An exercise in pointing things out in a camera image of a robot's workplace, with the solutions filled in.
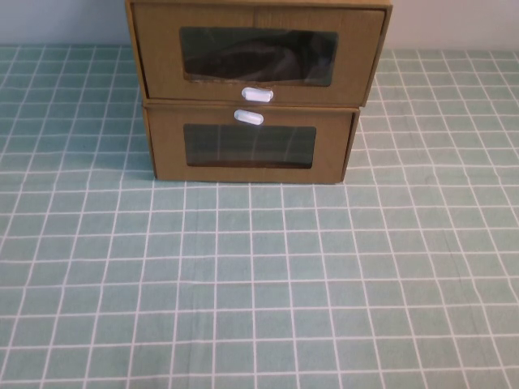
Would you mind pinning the cardboard drawer with crinkled window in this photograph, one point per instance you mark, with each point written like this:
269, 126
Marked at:
158, 52

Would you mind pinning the green checked tablecloth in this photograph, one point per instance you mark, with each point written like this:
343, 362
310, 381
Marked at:
259, 283

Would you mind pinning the cardboard drawer with smooth window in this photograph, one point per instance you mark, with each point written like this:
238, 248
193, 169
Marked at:
166, 154

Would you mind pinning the cardboard shell of smooth-window drawer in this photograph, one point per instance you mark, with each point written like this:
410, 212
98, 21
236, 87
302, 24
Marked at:
182, 104

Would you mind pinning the cardboard shell of crinkled-window drawer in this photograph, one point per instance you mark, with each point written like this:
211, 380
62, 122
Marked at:
389, 48

